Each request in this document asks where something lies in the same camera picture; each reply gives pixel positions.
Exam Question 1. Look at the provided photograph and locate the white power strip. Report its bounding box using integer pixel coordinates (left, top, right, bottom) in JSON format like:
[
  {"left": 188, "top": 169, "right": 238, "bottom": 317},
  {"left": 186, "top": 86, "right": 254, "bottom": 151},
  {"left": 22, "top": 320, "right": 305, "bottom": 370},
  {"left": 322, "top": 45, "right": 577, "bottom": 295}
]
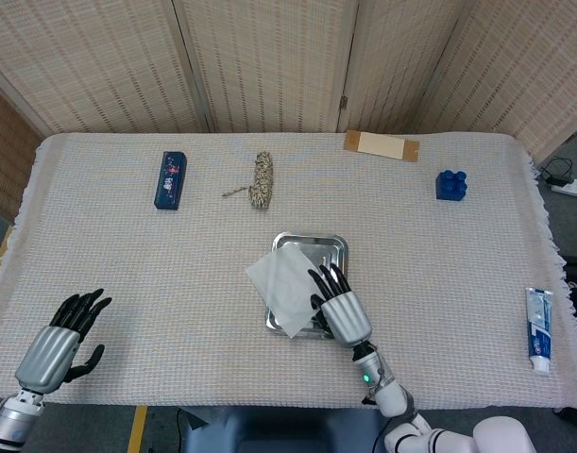
[{"left": 551, "top": 177, "right": 577, "bottom": 200}]

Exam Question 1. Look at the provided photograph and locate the beige woven screen panel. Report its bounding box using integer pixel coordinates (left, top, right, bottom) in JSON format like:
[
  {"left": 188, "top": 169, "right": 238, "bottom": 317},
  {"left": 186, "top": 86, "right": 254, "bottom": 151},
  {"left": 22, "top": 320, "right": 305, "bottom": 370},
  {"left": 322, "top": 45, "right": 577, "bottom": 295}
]
[
  {"left": 172, "top": 0, "right": 361, "bottom": 134},
  {"left": 335, "top": 0, "right": 476, "bottom": 134},
  {"left": 0, "top": 0, "right": 216, "bottom": 136},
  {"left": 417, "top": 0, "right": 577, "bottom": 164}
]

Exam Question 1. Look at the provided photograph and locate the cardboard strip with cream card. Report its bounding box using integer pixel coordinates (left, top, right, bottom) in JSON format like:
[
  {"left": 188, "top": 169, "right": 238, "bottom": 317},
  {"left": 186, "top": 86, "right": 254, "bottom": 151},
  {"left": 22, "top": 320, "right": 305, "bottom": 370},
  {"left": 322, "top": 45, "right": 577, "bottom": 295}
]
[{"left": 343, "top": 129, "right": 420, "bottom": 163}]

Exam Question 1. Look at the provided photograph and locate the black adapter with cable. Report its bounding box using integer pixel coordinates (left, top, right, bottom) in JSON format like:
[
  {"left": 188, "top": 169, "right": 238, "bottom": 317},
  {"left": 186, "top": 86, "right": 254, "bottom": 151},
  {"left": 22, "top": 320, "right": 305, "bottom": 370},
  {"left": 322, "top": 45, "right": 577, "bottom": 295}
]
[{"left": 538, "top": 156, "right": 575, "bottom": 186}]

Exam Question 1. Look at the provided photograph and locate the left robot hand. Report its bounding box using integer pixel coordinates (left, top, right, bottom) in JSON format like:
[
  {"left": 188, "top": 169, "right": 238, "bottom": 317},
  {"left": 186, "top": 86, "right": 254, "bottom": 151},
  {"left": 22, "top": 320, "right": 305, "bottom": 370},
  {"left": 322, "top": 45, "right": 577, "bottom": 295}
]
[{"left": 14, "top": 288, "right": 113, "bottom": 395}]

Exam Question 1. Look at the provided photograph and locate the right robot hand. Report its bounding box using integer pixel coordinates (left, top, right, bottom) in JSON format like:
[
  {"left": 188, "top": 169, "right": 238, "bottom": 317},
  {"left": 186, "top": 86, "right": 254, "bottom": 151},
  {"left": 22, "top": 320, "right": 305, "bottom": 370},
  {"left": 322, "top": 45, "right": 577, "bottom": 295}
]
[{"left": 308, "top": 262, "right": 374, "bottom": 350}]

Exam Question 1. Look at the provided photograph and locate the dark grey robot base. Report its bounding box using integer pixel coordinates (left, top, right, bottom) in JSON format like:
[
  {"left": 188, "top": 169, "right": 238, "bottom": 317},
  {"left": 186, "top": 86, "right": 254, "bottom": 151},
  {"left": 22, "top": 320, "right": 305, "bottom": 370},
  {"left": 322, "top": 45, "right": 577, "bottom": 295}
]
[{"left": 178, "top": 406, "right": 386, "bottom": 453}]

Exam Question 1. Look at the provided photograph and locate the dark blue printed box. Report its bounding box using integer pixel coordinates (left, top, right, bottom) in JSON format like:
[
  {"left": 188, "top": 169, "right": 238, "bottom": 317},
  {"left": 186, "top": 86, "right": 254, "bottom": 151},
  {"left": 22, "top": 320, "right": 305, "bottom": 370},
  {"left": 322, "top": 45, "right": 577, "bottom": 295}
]
[{"left": 153, "top": 150, "right": 189, "bottom": 211}]

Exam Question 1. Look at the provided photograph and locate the silver metal tray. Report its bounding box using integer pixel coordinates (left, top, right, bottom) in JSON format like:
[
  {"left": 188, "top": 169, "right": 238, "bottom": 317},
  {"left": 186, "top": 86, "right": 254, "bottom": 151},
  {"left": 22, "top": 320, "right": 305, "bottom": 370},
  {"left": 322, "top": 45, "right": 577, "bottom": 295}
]
[{"left": 263, "top": 230, "right": 349, "bottom": 340}]

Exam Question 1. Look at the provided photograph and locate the white paper sheet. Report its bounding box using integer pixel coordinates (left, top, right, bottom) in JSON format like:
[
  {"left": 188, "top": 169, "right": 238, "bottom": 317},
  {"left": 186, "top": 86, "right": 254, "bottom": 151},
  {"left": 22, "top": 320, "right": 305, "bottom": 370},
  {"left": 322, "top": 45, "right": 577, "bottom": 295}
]
[{"left": 245, "top": 248, "right": 327, "bottom": 340}]

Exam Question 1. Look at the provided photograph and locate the brown woven screen panel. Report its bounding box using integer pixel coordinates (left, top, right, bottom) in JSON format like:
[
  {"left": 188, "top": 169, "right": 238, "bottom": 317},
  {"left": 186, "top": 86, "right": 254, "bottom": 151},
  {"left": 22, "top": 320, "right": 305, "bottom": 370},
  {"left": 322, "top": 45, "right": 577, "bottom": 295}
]
[{"left": 0, "top": 77, "right": 43, "bottom": 221}]

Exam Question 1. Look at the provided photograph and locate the braided rope bundle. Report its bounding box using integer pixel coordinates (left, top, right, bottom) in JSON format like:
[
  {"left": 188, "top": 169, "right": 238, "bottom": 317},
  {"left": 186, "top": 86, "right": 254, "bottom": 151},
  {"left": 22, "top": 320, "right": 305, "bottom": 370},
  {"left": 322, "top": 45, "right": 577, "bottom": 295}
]
[{"left": 221, "top": 150, "right": 276, "bottom": 211}]

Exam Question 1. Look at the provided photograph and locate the blue building block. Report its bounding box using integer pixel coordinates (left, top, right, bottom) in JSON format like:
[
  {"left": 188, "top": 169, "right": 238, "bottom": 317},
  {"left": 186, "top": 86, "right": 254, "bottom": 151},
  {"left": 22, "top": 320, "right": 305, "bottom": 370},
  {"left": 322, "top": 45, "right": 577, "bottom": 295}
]
[{"left": 434, "top": 169, "right": 468, "bottom": 202}]

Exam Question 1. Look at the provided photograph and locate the white blue toothpaste tube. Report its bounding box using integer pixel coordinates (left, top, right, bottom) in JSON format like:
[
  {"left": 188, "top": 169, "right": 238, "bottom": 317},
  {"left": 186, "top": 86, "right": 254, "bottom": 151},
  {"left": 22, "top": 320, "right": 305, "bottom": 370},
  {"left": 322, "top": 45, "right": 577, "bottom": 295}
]
[{"left": 524, "top": 286, "right": 554, "bottom": 377}]

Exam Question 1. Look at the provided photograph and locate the white woven tablecloth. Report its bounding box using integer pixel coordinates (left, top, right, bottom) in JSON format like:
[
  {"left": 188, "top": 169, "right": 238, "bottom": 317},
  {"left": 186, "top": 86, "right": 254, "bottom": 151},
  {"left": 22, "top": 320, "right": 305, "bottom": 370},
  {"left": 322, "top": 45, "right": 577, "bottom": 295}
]
[{"left": 0, "top": 131, "right": 577, "bottom": 411}]

